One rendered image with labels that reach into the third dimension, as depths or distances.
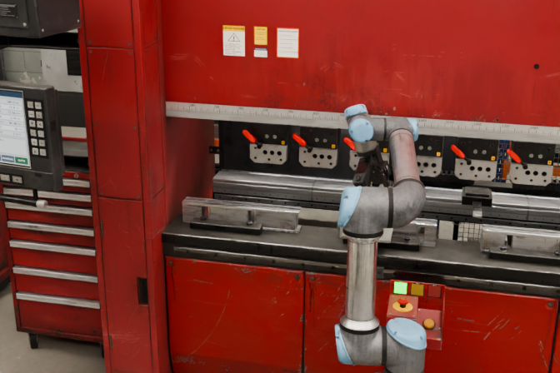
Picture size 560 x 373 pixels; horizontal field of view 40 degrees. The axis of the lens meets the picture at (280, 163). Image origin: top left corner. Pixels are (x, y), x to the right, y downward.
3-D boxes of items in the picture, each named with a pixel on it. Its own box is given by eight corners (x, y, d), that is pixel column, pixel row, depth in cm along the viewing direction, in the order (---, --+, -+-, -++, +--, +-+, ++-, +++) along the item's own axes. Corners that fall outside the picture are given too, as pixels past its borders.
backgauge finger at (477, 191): (461, 218, 305) (462, 206, 303) (462, 195, 329) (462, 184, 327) (492, 221, 302) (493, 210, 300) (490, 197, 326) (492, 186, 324)
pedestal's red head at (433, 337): (384, 344, 279) (387, 300, 273) (387, 320, 294) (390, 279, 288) (441, 350, 275) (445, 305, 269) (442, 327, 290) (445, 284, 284)
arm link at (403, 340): (427, 377, 224) (430, 336, 220) (380, 375, 225) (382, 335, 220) (422, 353, 236) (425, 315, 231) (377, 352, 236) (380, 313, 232)
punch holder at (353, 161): (348, 170, 301) (350, 129, 296) (352, 162, 309) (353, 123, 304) (387, 173, 298) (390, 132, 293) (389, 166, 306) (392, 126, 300)
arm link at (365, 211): (386, 374, 224) (394, 193, 211) (334, 372, 225) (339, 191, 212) (382, 354, 236) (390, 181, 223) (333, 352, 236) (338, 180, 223)
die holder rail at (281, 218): (182, 221, 327) (182, 201, 324) (187, 216, 333) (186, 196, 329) (298, 233, 317) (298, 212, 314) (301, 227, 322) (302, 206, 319)
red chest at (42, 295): (17, 354, 388) (-7, 166, 354) (65, 305, 434) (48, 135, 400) (110, 367, 377) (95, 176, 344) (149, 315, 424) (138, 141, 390)
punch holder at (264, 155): (249, 161, 310) (249, 122, 304) (255, 155, 317) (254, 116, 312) (286, 165, 306) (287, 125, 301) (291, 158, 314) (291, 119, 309)
